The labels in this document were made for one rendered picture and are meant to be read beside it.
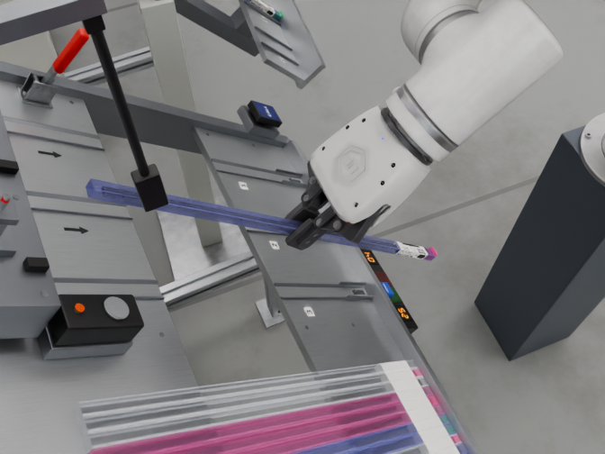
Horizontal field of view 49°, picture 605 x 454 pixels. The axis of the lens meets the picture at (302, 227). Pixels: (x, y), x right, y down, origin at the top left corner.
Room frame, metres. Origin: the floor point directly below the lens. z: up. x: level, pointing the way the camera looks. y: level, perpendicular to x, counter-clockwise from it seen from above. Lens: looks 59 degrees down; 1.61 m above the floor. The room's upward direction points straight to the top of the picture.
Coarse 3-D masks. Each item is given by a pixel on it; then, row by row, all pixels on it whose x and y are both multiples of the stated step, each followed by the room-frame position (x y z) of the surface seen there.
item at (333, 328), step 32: (224, 160) 0.59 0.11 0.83; (256, 160) 0.63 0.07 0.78; (288, 160) 0.67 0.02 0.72; (224, 192) 0.52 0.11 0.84; (256, 192) 0.55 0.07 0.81; (288, 192) 0.58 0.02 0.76; (256, 256) 0.42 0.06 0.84; (288, 256) 0.44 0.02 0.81; (320, 256) 0.47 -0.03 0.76; (288, 288) 0.38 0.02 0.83; (320, 288) 0.40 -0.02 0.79; (352, 288) 0.43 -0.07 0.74; (288, 320) 0.33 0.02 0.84; (320, 320) 0.34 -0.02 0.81; (352, 320) 0.36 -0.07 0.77; (320, 352) 0.29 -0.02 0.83; (352, 352) 0.31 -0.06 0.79; (384, 352) 0.33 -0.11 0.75
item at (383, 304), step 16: (288, 144) 0.70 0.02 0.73; (304, 160) 0.66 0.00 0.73; (304, 176) 0.64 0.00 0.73; (352, 256) 0.49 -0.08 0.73; (368, 272) 0.45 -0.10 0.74; (368, 288) 0.43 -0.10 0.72; (384, 304) 0.40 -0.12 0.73; (384, 320) 0.38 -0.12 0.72; (400, 320) 0.38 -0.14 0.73; (400, 336) 0.36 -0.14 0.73; (416, 352) 0.33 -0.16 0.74; (432, 384) 0.29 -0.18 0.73; (448, 400) 0.26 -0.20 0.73; (448, 416) 0.24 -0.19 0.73; (464, 432) 0.22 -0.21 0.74
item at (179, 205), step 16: (96, 192) 0.32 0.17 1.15; (112, 192) 0.32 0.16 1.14; (128, 192) 0.33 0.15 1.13; (160, 208) 0.33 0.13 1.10; (176, 208) 0.34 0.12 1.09; (192, 208) 0.34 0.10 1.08; (208, 208) 0.35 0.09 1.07; (224, 208) 0.36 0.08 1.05; (240, 224) 0.35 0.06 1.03; (256, 224) 0.36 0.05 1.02; (272, 224) 0.37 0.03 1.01; (288, 224) 0.38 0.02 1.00; (320, 240) 0.38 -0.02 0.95; (336, 240) 0.39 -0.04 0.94; (368, 240) 0.41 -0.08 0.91; (384, 240) 0.42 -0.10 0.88; (432, 256) 0.44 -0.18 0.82
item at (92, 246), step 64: (64, 128) 0.51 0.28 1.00; (64, 192) 0.40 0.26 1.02; (64, 256) 0.32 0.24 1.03; (128, 256) 0.34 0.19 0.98; (0, 384) 0.17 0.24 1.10; (64, 384) 0.18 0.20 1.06; (128, 384) 0.19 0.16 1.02; (192, 384) 0.21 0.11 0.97; (0, 448) 0.12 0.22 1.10; (64, 448) 0.12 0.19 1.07
